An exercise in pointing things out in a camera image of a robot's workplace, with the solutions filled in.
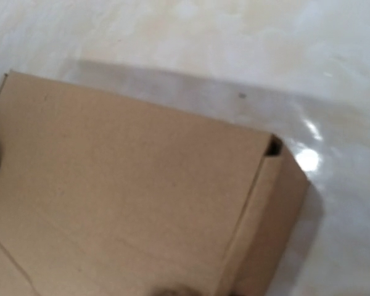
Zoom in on brown cardboard box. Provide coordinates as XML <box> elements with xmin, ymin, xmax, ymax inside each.
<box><xmin>0</xmin><ymin>72</ymin><xmax>309</xmax><ymax>295</ymax></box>

